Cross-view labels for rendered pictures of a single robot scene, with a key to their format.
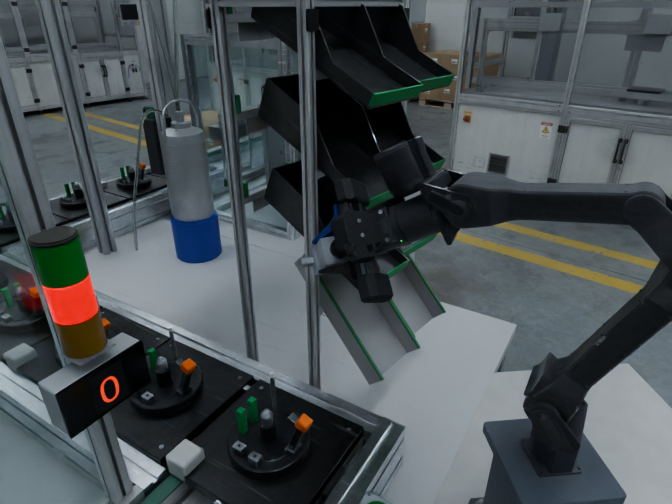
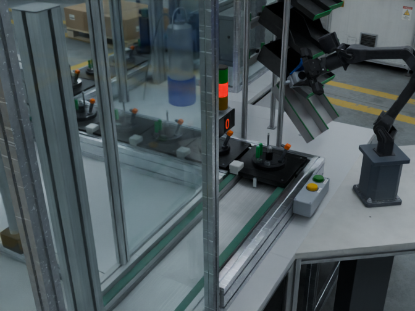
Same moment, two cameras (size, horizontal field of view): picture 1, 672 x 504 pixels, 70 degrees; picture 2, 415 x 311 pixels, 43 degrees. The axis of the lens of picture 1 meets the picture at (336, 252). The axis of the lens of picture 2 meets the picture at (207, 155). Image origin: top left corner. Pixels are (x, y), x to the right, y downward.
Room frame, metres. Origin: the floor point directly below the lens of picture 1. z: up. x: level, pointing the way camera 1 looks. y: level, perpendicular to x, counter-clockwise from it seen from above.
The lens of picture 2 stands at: (-1.27, 0.41, 2.02)
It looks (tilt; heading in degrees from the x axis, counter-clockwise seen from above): 29 degrees down; 359
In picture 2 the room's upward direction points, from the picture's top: 1 degrees counter-clockwise
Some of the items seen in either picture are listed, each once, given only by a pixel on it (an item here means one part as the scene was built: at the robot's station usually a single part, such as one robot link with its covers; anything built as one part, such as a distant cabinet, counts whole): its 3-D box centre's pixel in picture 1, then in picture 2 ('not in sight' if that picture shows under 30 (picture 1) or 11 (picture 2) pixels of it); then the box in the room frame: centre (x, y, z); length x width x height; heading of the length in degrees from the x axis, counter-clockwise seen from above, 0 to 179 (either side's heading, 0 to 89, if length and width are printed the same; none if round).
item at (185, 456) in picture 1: (186, 460); (236, 167); (0.55, 0.25, 0.97); 0.05 x 0.05 x 0.04; 59
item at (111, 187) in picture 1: (132, 174); not in sight; (1.94, 0.85, 1.01); 0.24 x 0.24 x 0.13; 59
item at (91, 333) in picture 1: (81, 330); (220, 101); (0.48, 0.31, 1.28); 0.05 x 0.05 x 0.05
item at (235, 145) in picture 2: (163, 372); (213, 139); (0.72, 0.33, 1.01); 0.24 x 0.24 x 0.13; 59
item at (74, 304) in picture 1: (71, 296); (220, 88); (0.48, 0.31, 1.33); 0.05 x 0.05 x 0.05
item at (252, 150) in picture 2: (269, 448); (268, 165); (0.58, 0.11, 0.96); 0.24 x 0.24 x 0.02; 59
